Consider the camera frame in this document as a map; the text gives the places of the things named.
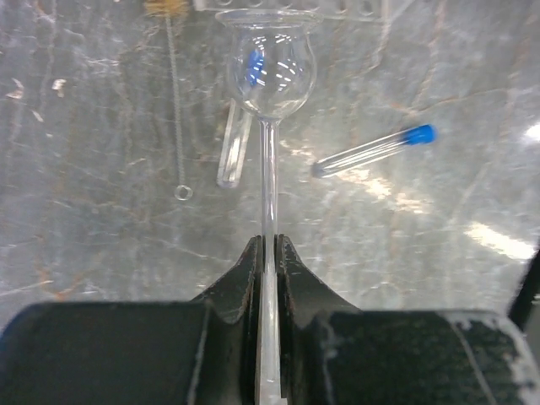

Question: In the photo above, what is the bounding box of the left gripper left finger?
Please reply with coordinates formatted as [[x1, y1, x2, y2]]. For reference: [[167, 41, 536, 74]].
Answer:
[[1, 237, 260, 404]]

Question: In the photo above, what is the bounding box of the test tube blue cap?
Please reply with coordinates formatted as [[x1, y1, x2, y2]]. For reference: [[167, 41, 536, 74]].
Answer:
[[311, 124, 437, 178], [217, 49, 264, 188]]

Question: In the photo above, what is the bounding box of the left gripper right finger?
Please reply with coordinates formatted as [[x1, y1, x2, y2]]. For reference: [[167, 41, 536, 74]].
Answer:
[[276, 235, 539, 404]]

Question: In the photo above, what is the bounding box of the glass stirring rod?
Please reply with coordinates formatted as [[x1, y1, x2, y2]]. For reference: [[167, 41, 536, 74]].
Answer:
[[216, 8, 321, 404]]

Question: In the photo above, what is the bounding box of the test tube middle blue cap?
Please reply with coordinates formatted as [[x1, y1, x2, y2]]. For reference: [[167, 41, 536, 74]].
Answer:
[[311, 124, 437, 178]]

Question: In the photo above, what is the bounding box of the test tube upper blue cap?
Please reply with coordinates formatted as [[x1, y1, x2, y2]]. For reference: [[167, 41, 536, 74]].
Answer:
[[217, 49, 264, 188]]

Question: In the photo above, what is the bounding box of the clear well plate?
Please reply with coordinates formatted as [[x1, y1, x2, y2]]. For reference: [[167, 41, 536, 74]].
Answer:
[[192, 0, 413, 23]]

